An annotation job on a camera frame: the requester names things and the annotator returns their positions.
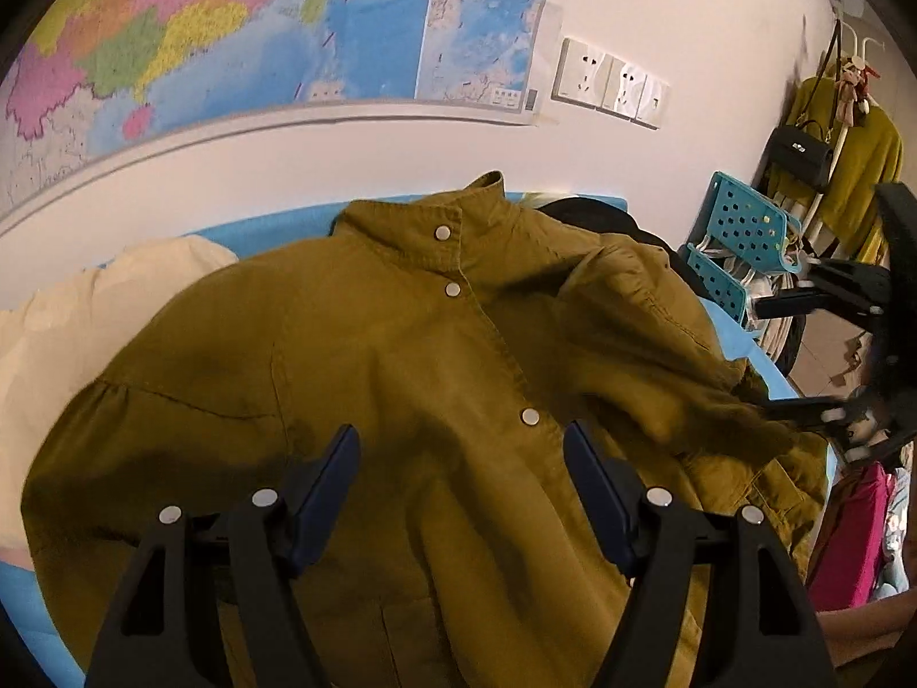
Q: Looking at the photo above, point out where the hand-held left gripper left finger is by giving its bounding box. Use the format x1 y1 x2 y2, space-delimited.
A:
84 424 361 688

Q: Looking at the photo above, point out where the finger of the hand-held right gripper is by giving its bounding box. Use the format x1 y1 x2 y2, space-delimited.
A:
745 385 896 463
752 258 891 321

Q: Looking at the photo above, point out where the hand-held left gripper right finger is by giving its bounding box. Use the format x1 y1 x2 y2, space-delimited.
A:
562 421 839 688

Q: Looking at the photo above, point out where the olive green jacket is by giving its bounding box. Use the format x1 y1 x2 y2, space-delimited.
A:
20 170 832 688

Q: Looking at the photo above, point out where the person's right forearm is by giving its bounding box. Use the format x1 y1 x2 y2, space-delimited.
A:
815 597 917 669

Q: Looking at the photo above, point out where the teal perforated basket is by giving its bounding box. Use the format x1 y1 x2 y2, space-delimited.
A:
679 243 751 321
703 171 805 275

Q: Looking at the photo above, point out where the yellow hanging garment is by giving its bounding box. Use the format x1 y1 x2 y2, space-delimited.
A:
768 73 906 263

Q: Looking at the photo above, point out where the pink cloth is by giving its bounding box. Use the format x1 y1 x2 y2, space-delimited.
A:
806 462 898 610

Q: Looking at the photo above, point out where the black handbag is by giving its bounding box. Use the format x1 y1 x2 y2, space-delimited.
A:
758 120 837 192

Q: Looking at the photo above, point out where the white coat rack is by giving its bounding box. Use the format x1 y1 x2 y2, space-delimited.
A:
784 14 893 248

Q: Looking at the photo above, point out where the black cloth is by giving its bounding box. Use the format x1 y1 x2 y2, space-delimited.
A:
534 195 692 280

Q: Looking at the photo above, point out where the cream cloth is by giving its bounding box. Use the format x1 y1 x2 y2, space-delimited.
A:
0 235 240 549

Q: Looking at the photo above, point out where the white wall socket panel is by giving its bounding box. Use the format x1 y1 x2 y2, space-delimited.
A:
633 73 672 131
600 56 648 117
551 36 612 107

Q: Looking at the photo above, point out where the colourful wall map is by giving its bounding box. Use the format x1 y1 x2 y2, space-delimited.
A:
0 0 560 220

